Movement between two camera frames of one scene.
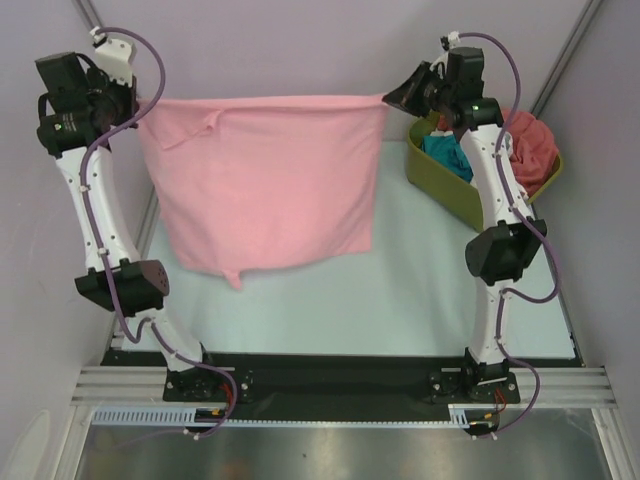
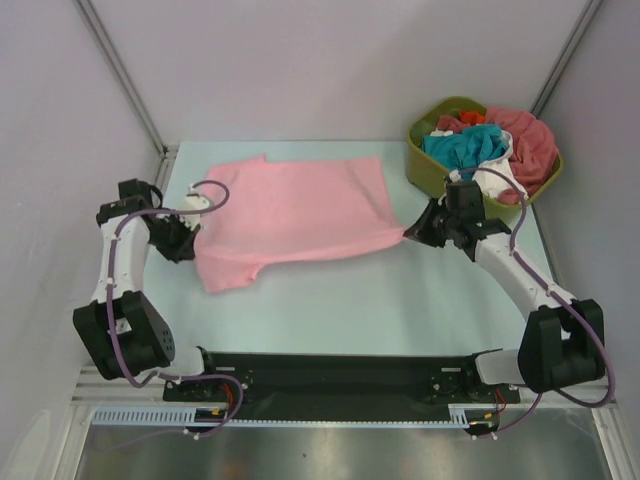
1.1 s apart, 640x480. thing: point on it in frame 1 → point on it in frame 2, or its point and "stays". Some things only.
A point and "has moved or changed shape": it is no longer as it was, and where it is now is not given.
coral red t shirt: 533,149 stays
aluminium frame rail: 560,386 stays
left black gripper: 96,77 → 184,250
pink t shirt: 256,182 has moved or changed shape
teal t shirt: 449,153 stays
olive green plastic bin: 440,180 stays
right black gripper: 407,97 → 420,231
